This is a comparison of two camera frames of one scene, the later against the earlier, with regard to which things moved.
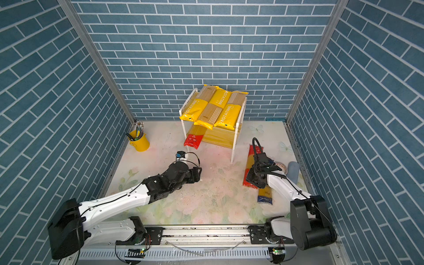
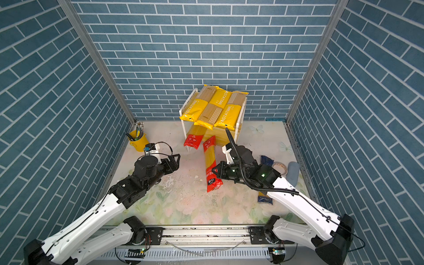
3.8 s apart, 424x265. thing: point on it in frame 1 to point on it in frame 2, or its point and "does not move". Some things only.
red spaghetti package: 253,150 to 213,182
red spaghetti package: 195,136 does not move
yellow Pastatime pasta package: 195,110 does not move
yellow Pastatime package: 213,107 does not move
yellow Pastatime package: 229,114 does not move
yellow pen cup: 141,145 does not move
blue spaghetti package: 265,195 does not move
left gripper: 192,179 to 174,165
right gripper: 250,179 to 222,173
